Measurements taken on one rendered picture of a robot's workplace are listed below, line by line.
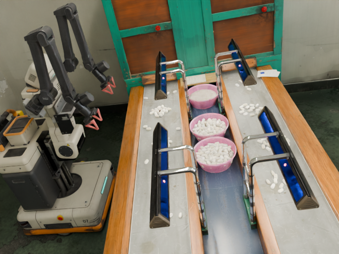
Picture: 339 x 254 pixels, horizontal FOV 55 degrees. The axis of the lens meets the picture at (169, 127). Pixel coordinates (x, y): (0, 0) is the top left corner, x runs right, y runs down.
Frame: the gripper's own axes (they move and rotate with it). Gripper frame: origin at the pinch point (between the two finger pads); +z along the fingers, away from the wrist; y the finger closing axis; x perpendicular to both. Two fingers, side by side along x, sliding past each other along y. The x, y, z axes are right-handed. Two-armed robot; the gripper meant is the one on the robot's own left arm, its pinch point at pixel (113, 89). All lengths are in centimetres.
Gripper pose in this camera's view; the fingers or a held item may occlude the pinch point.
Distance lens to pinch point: 240.9
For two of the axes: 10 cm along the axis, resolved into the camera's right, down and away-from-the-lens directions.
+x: -8.0, 4.5, 3.9
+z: 6.0, 6.7, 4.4
